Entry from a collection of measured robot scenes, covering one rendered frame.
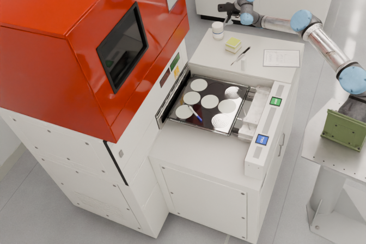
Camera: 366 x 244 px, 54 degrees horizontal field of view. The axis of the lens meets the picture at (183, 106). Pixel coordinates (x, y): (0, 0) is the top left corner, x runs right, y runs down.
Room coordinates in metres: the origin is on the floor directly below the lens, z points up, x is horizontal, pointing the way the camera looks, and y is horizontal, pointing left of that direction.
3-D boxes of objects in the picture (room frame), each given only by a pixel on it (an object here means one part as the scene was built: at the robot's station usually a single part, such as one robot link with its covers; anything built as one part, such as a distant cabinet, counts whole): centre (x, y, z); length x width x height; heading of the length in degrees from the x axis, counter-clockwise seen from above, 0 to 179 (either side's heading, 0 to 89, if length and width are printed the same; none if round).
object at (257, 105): (1.22, -0.38, 0.87); 0.36 x 0.08 x 0.03; 147
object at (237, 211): (1.36, -0.28, 0.41); 0.97 x 0.64 x 0.82; 147
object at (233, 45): (1.67, -0.38, 1.00); 0.07 x 0.07 x 0.07; 42
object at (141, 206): (1.50, 0.43, 0.41); 0.82 x 0.71 x 0.82; 147
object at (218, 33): (1.83, -0.31, 1.01); 0.07 x 0.07 x 0.10
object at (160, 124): (1.45, 0.03, 0.89); 0.44 x 0.02 x 0.10; 147
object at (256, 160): (1.10, -0.42, 0.89); 0.55 x 0.09 x 0.14; 147
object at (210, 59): (1.63, -0.44, 0.89); 0.62 x 0.35 x 0.14; 57
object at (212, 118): (1.35, -0.15, 0.90); 0.34 x 0.34 x 0.01; 57
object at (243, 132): (1.09, -0.30, 0.89); 0.08 x 0.03 x 0.03; 57
